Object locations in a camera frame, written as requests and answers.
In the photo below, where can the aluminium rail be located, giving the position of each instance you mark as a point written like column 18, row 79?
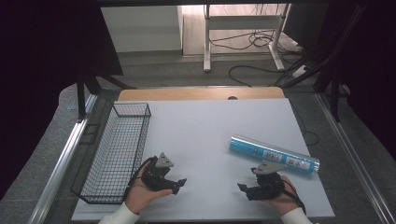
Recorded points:
column 62, row 161
column 351, row 155

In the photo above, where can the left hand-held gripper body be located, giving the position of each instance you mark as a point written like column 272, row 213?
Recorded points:
column 155, row 177

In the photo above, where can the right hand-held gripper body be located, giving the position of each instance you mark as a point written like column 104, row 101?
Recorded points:
column 269, row 185

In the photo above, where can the white cabinet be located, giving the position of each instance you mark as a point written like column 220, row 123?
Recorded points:
column 140, row 28

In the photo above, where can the black metal stand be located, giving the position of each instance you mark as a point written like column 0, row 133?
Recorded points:
column 334, row 93
column 81, row 93

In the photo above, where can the blue and silver tube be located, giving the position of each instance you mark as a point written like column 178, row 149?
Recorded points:
column 249, row 148

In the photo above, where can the person's right hand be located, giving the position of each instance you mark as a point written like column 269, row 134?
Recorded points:
column 285, row 200

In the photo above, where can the white table cover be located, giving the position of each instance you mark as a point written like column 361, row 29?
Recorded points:
column 202, row 130

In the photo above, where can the white desk frame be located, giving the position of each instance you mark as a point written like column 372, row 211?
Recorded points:
column 243, row 22

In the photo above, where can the dark curtain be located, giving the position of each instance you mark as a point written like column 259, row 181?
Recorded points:
column 37, row 77
column 376, row 77

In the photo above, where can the white power strip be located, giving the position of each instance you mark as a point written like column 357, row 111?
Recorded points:
column 299, row 71

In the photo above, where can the person's left hand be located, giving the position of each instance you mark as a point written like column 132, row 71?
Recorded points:
column 140, row 194

